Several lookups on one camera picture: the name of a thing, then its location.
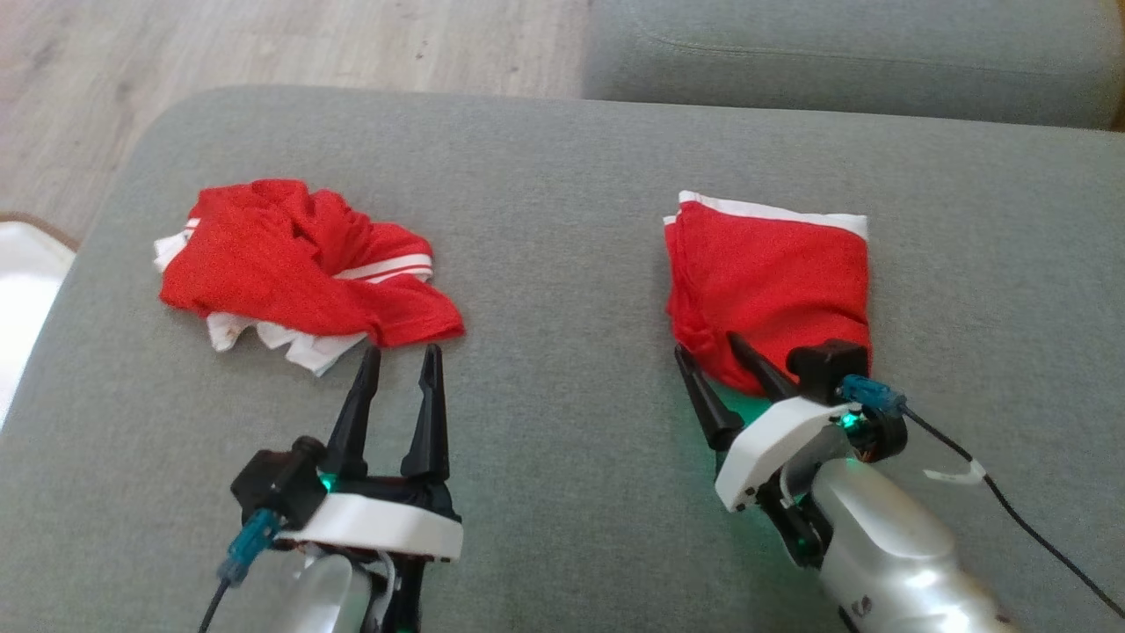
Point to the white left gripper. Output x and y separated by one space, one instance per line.
387 527

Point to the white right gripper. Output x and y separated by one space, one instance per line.
773 440

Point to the small red white-trimmed garment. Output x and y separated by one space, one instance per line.
765 281

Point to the large red white garment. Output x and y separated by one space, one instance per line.
255 264

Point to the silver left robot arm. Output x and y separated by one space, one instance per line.
325 598

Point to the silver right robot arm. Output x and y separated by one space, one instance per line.
888 554

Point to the large grey sofa seat cushion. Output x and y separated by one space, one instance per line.
835 53

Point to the white rug brown edge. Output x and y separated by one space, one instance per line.
26 299

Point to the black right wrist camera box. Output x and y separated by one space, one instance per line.
826 365

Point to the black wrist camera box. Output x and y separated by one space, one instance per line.
826 365
277 483

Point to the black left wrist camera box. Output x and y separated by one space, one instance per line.
277 483

